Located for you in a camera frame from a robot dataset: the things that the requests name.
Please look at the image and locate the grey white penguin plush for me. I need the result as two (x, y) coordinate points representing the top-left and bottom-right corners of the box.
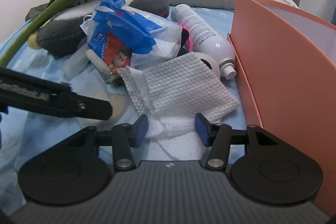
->
(27, 0), (169, 57)

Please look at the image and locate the small panda plush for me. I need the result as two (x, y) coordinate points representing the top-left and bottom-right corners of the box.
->
(194, 52), (221, 79)

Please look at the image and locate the white spray can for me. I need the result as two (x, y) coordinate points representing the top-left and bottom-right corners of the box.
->
(171, 4), (236, 80)

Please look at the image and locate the orange cardboard box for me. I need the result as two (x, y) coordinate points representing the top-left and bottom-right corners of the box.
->
(228, 0), (335, 215)

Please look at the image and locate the green plush stem toy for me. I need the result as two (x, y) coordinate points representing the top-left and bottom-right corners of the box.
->
(1, 0), (81, 67)

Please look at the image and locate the pink hair accessory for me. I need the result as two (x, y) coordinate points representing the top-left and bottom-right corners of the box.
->
(178, 28), (194, 56)

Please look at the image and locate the blue star bedsheet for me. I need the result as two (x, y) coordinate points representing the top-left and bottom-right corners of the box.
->
(1, 7), (247, 214)

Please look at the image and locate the white tissue piece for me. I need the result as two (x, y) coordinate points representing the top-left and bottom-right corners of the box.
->
(61, 48), (89, 80)

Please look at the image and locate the blue white plastic bag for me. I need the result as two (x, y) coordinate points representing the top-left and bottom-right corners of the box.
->
(87, 7), (182, 72)

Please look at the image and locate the white textured paper towel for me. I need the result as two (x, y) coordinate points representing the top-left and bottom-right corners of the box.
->
(120, 53), (240, 121)

